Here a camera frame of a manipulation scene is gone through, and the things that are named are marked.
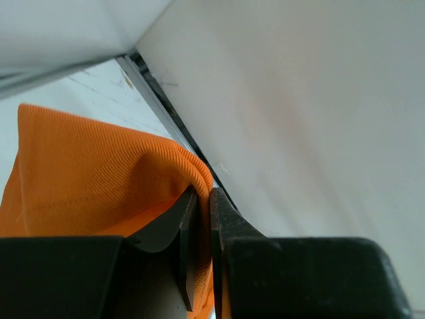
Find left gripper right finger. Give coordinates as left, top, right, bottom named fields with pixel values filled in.
left=210, top=188, right=265, bottom=318

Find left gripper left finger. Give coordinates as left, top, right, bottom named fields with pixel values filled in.
left=122, top=187, right=198, bottom=312

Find orange trousers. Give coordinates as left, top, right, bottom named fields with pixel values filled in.
left=1, top=104, right=214, bottom=318

